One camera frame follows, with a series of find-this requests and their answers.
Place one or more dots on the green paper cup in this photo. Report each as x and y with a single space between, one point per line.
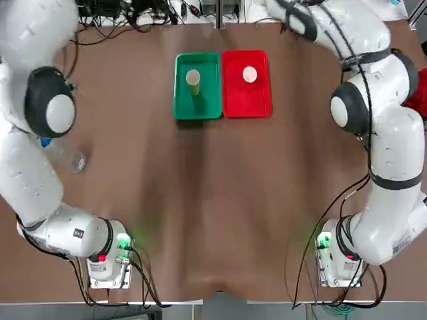
193 81

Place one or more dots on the red paper cup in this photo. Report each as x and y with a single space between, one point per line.
249 74

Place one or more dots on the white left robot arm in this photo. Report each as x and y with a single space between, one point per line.
30 186

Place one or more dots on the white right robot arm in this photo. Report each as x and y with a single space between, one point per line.
393 160

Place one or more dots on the green plastic tray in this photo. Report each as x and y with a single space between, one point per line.
200 108

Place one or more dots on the red plastic tray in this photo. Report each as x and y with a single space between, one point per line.
247 96

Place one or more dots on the clear bottle with blue cap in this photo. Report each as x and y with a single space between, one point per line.
71 158

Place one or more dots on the small green and blue block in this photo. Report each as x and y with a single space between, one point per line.
69 85

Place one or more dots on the red crumpled cloth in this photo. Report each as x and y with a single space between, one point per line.
417 100

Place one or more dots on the aluminium frame post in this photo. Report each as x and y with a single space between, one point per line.
220 13

